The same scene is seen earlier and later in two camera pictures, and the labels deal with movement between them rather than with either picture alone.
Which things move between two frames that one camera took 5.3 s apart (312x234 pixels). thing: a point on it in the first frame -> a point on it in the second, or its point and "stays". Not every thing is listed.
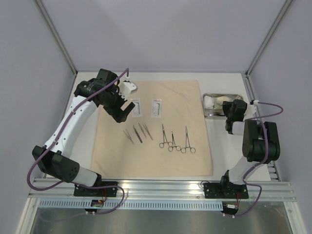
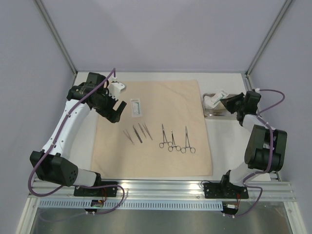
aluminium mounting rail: [63, 190] stays
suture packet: [136, 111] stays
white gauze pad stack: [208, 102] stays
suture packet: [156, 109] -> [221, 95]
